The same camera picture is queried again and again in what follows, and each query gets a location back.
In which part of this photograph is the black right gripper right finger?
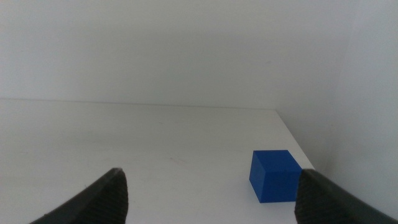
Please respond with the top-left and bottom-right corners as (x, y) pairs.
(294, 169), (398, 224)

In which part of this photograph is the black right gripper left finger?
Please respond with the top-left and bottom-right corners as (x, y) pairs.
(29, 167), (129, 224)

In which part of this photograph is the blue cube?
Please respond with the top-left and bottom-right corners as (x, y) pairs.
(249, 149), (303, 203)

